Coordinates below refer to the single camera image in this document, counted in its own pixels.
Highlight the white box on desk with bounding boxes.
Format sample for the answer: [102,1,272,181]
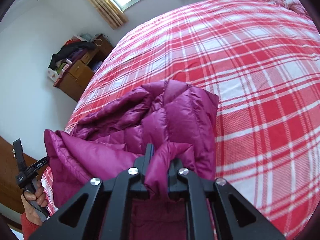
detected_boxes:
[47,68,59,82]

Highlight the person's left hand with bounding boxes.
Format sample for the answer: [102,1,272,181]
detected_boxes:
[21,180,48,226]

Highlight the magenta quilted down jacket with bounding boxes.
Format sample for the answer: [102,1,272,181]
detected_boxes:
[44,80,219,239]

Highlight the brown wooden door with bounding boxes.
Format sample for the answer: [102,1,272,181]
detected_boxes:
[0,134,48,215]

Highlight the wooden desk with drawers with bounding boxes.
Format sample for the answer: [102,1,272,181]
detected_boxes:
[54,34,113,102]

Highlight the black clothes pile on desk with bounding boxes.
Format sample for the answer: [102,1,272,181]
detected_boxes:
[48,41,96,70]

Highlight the red plaid bed cover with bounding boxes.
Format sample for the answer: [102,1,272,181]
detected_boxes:
[44,0,319,239]

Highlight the left beige curtain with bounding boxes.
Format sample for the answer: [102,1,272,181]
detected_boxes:
[88,0,128,30]

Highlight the boxes stacked in desk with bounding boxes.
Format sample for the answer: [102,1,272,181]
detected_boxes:
[92,61,103,73]

